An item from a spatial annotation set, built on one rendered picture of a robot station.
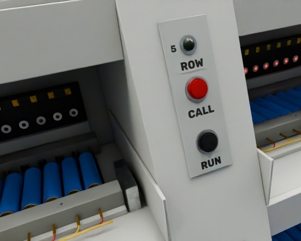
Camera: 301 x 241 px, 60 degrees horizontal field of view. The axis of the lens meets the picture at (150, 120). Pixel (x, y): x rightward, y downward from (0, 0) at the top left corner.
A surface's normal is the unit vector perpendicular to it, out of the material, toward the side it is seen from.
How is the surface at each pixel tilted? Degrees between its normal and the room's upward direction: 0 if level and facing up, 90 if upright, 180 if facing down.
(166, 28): 90
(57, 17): 108
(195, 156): 90
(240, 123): 90
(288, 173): 18
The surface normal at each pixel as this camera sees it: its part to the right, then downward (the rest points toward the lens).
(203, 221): 0.29, 0.08
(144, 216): -0.11, -0.89
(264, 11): 0.35, 0.38
